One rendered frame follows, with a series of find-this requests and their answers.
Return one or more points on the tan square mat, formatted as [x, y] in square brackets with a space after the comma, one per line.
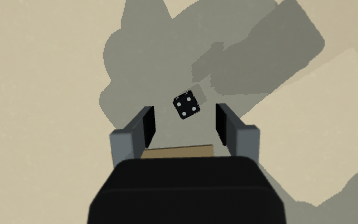
[174, 152]

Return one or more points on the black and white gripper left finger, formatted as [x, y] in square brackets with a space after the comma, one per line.
[130, 142]

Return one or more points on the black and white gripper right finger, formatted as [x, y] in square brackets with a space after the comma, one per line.
[240, 139]

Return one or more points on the black die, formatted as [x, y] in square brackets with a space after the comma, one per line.
[186, 104]

